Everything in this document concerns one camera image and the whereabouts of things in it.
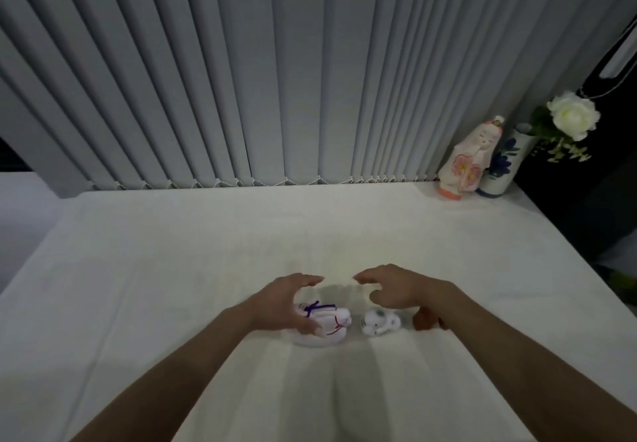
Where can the person's left hand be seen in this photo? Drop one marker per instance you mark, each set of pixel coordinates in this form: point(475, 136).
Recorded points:
point(276, 305)

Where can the person's right hand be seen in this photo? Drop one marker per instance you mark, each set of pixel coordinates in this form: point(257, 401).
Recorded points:
point(398, 287)

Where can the person's left thumb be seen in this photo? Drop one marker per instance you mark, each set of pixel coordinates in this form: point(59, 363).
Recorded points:
point(307, 325)

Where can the person's right fingers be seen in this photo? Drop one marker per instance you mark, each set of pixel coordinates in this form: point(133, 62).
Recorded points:
point(368, 276)

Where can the person's left forearm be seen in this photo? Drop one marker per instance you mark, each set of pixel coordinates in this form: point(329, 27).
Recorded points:
point(164, 377)

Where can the person's right forearm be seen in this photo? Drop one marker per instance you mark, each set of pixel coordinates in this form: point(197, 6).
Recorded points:
point(537, 367)

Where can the small white cat figurine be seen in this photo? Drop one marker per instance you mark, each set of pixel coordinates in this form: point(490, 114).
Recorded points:
point(379, 322)

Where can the white tablecloth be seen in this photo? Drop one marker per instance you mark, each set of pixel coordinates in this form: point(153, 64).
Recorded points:
point(318, 267)

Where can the small brown figurine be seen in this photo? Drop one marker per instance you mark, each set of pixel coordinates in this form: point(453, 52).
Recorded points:
point(424, 319)

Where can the pink kimono doll figurine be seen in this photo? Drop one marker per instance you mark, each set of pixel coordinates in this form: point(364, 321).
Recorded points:
point(468, 160)

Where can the white vase with blue flowers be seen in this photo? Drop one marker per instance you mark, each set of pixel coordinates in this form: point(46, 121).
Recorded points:
point(502, 163)

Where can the grey vertical blinds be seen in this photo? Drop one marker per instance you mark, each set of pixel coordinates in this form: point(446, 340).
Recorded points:
point(298, 68)

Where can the white artificial rose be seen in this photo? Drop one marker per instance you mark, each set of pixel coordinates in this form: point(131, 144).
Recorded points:
point(567, 120)

